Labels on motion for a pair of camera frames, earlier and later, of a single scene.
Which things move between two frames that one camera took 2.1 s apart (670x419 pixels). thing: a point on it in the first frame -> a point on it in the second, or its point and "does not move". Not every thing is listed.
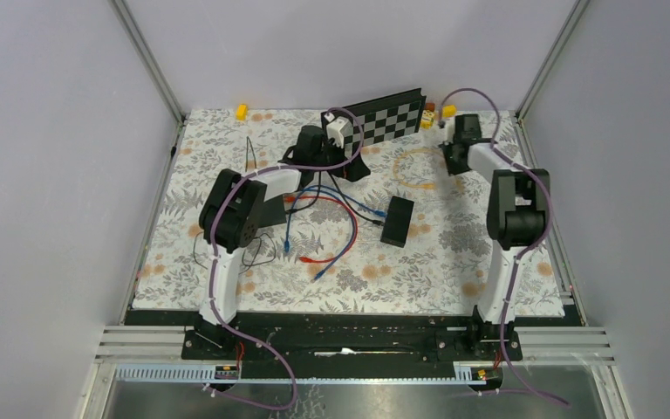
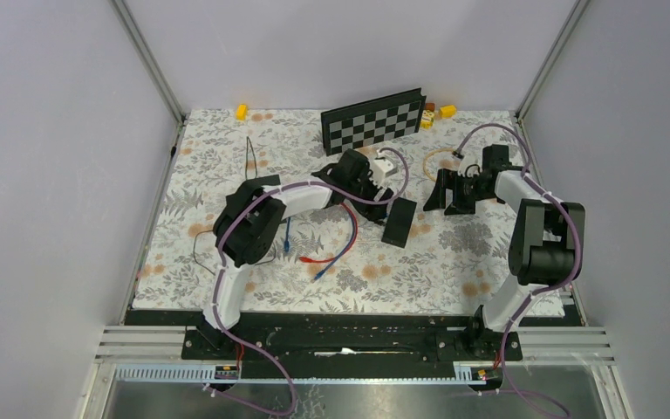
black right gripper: (444, 148) -> (445, 180)
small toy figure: (428, 115) does not move
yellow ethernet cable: (421, 184) -> (426, 157)
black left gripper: (355, 169) -> (372, 211)
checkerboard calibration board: (378, 120) does not move
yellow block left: (241, 112) does not move
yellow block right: (448, 111) does not move
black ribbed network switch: (396, 222) does not move
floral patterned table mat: (310, 223) does not move
